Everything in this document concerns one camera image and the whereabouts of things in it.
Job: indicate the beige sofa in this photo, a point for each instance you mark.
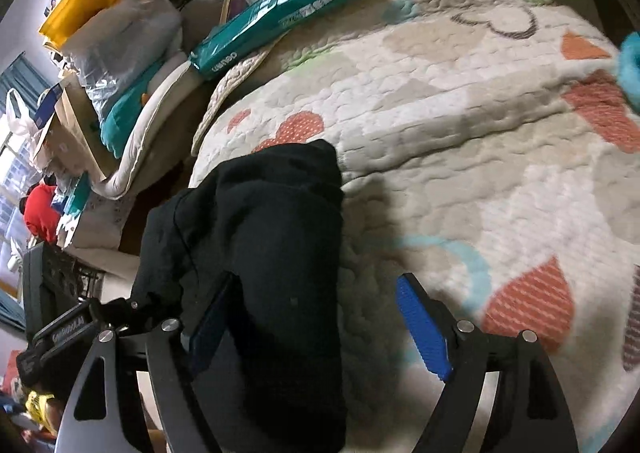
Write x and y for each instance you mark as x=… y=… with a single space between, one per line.
x=100 y=233

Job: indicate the translucent grey plastic bag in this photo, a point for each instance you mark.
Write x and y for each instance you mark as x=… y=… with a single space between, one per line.
x=125 y=43

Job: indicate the green tissue packet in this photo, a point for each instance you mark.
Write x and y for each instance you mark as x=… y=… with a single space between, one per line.
x=265 y=18

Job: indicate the cardboard box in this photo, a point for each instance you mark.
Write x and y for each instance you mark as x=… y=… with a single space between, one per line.
x=50 y=145
x=75 y=123

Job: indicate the teal curtain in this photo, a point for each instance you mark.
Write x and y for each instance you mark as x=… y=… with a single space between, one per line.
x=22 y=75

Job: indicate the yellow bag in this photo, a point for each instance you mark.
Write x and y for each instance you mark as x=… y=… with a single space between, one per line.
x=85 y=3

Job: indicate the teal star blanket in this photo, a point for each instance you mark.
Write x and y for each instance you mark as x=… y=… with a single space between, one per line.
x=631 y=68

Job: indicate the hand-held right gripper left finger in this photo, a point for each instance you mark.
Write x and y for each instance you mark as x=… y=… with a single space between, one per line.
x=212 y=323

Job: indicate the teal garment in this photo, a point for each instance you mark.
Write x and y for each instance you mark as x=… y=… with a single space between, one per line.
x=122 y=118

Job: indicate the beige cushion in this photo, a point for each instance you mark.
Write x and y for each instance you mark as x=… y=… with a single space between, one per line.
x=150 y=133

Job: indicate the black pants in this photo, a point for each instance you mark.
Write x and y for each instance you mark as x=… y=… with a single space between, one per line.
x=280 y=253

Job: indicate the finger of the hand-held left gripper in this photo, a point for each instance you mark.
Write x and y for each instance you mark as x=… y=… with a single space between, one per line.
x=127 y=308

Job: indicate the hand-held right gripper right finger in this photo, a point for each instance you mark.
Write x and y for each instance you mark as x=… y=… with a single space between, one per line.
x=425 y=328

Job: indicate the patterned quilt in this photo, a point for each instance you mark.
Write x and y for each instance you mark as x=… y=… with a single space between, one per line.
x=450 y=158

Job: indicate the white plastic bag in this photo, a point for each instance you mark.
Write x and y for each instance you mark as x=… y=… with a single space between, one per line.
x=20 y=113

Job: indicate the blue box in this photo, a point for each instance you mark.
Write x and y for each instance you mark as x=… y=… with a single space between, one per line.
x=47 y=105

